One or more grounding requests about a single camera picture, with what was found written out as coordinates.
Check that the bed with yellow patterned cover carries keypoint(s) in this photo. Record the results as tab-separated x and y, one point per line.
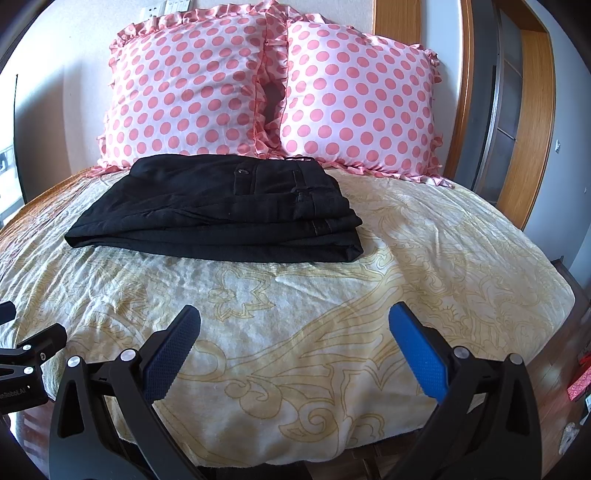
277	323

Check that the wooden headboard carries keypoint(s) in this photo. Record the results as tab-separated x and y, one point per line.
401	18

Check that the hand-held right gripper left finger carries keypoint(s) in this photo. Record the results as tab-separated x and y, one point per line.
171	350

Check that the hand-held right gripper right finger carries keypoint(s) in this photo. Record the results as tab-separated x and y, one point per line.
420	350

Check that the pink polka dot pillow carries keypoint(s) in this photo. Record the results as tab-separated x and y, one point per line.
360	92
184	83

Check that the white wall switch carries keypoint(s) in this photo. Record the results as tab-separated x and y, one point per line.
181	3

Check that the black pants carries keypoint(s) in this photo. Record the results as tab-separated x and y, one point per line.
184	207

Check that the white crumpled item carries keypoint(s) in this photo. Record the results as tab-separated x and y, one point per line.
569	438

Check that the red box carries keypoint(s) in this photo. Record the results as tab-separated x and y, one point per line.
579	387

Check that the window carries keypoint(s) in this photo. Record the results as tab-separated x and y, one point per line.
5	180

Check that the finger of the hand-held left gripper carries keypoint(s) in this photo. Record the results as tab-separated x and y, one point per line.
5	313
46	339

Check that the grey door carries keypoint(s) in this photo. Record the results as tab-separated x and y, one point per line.
503	129

